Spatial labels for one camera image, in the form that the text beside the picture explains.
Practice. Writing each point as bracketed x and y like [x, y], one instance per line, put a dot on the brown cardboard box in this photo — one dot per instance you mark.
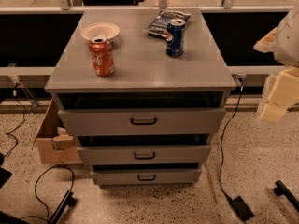
[55, 145]

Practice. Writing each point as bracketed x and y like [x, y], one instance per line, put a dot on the blue chip bag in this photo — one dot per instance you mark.
[159, 25]

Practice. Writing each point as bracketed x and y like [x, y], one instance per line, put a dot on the grey top drawer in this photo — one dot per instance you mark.
[165, 121]

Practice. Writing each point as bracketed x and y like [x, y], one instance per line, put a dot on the black power adapter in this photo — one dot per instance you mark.
[241, 208]

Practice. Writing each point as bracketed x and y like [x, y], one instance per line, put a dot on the black stand leg left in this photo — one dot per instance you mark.
[67, 201]

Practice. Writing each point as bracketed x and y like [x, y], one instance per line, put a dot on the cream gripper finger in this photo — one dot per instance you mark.
[272, 113]

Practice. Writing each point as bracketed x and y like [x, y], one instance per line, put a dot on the blue pepsi can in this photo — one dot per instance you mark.
[175, 37]

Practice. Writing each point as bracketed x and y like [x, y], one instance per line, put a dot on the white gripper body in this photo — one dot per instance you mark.
[289, 42]

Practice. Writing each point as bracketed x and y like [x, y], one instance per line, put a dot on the grey middle drawer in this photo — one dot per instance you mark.
[120, 155]

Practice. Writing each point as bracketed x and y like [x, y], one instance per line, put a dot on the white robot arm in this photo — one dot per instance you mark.
[283, 42]

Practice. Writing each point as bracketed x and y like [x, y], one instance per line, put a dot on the orange coca-cola can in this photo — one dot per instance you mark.
[101, 55]

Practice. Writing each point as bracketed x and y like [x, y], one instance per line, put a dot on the grey bottom drawer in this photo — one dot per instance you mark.
[145, 176]

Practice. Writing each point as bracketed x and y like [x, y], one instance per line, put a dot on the grey drawer cabinet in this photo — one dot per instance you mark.
[144, 78]

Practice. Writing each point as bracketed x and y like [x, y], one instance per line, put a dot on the white paper bowl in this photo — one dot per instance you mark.
[107, 29]

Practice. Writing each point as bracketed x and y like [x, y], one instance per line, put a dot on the grey drawer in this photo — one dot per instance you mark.
[120, 155]
[165, 121]
[145, 176]

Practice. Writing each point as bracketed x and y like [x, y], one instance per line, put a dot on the black stand leg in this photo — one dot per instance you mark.
[281, 189]
[67, 201]

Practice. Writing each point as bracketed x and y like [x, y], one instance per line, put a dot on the black stand leg right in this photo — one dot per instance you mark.
[281, 189]

